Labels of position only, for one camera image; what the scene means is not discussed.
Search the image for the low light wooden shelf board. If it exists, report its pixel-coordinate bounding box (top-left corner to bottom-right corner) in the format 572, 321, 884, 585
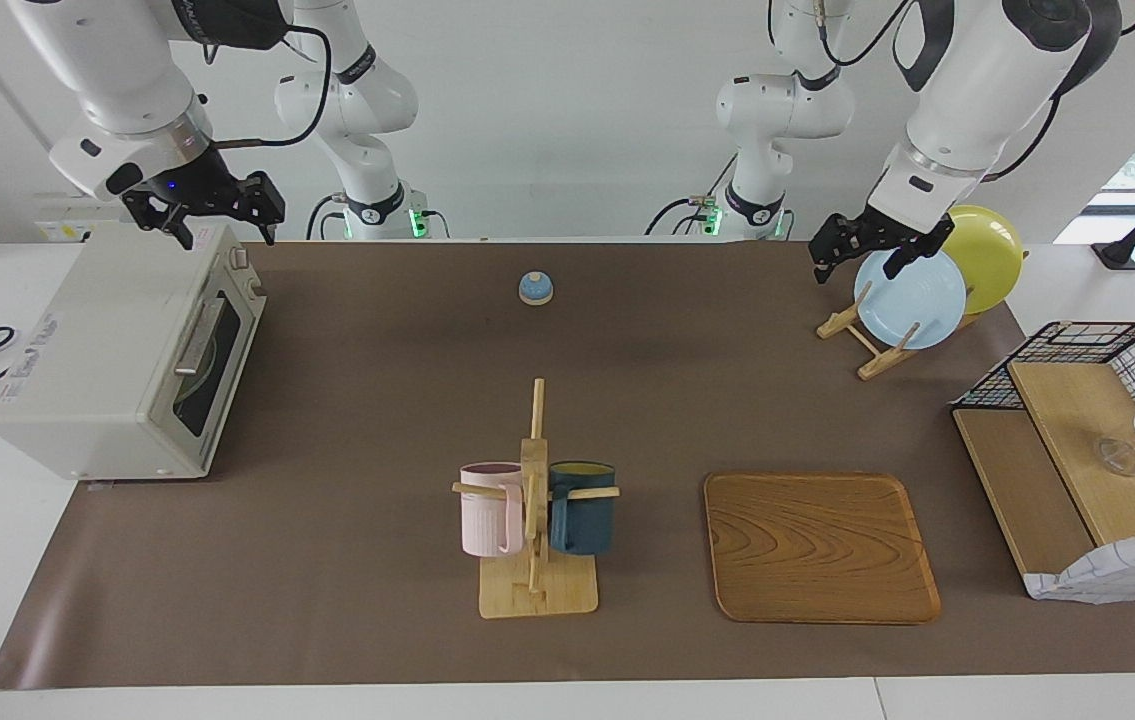
953, 408, 1098, 591

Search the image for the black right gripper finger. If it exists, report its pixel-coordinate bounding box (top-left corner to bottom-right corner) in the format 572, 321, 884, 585
121, 180, 197, 251
239, 171, 286, 247

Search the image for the brown wooden tray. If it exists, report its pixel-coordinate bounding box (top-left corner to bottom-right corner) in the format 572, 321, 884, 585
704, 471, 942, 626

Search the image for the tall light wooden shelf board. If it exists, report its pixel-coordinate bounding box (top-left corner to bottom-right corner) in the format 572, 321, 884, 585
1007, 360, 1135, 548

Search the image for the white wall socket box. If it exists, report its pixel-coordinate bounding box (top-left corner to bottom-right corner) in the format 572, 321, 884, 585
32, 192, 143, 244

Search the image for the black wire basket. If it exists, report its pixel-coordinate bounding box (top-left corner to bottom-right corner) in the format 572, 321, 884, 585
954, 321, 1135, 501

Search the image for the glass oven door with handle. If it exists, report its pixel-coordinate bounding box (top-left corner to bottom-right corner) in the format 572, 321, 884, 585
170, 288, 265, 443

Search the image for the small clear glass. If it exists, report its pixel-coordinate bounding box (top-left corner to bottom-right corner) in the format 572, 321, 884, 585
1092, 435, 1135, 478

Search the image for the beige toaster oven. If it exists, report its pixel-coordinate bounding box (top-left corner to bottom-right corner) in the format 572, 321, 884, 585
0, 222, 268, 483

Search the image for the dark teal mug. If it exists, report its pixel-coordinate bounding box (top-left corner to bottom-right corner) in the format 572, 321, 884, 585
548, 461, 617, 557

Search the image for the brown table mat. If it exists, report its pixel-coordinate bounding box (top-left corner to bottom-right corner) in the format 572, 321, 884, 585
0, 240, 1135, 691

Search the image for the black arm base cable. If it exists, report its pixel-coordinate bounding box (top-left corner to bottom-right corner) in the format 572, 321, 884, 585
645, 197, 696, 237
305, 193, 344, 241

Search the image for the light blue plate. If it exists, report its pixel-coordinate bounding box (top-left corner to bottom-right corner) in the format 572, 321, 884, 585
853, 245, 968, 351

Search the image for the pink mug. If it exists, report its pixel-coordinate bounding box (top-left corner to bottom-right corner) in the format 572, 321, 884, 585
458, 462, 526, 558

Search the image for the wooden mug rack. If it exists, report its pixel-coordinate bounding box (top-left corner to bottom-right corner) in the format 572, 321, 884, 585
452, 378, 621, 620

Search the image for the white checked cloth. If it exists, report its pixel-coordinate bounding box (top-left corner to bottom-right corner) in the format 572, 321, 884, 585
1023, 527, 1135, 605

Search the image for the wooden plate rack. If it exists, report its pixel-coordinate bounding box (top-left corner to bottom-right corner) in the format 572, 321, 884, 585
816, 250, 1030, 382

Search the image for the yellow plate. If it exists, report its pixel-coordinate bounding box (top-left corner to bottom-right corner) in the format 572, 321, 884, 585
932, 205, 1025, 316

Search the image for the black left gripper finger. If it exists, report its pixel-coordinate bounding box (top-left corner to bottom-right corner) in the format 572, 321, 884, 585
810, 220, 849, 286
882, 243, 929, 282

